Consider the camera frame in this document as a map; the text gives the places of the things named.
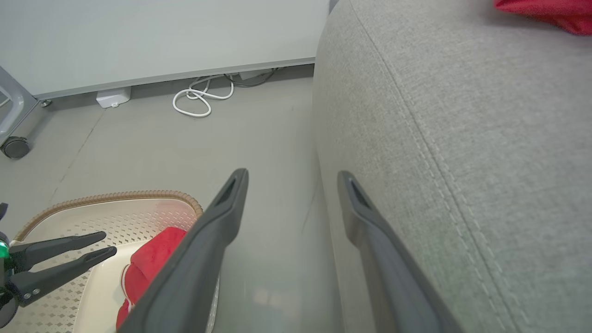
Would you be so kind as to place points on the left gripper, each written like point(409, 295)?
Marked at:
point(4, 296)

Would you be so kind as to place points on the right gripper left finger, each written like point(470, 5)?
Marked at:
point(194, 268)

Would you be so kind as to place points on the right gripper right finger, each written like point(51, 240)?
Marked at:
point(393, 286)

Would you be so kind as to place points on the red cloth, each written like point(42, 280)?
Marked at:
point(155, 256)
point(555, 11)

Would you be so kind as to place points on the grey fabric sofa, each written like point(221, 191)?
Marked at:
point(462, 162)

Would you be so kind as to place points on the white laundry basket brown rim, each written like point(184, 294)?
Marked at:
point(138, 217)

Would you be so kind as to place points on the grey partition foot with caster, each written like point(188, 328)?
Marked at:
point(21, 108)

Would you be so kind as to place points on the white power adapter box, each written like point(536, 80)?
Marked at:
point(113, 97)

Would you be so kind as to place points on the white partition panel grey frame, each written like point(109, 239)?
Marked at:
point(162, 32)

